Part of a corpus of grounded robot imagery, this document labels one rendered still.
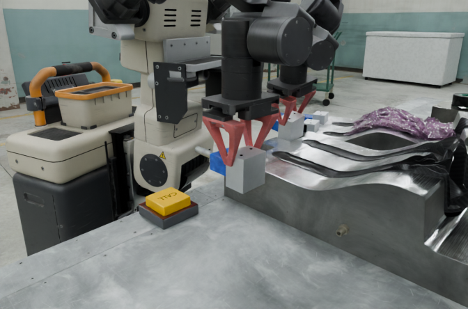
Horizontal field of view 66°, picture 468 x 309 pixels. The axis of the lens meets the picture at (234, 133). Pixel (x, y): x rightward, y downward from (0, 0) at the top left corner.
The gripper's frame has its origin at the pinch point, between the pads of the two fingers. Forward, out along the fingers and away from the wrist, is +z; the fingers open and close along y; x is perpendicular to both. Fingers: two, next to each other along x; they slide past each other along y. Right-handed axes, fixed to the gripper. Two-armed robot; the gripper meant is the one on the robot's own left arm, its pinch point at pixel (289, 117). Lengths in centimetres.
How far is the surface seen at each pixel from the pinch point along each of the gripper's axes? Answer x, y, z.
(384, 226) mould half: -30.9, -19.0, -0.2
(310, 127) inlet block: 3.0, 14.5, 9.0
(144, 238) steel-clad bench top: -0.9, -40.2, 8.1
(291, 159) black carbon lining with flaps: -8.3, -10.1, 2.9
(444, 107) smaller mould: -16, 67, 14
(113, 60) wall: 510, 217, 148
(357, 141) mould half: -10.7, 14.2, 7.6
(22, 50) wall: 520, 90, 107
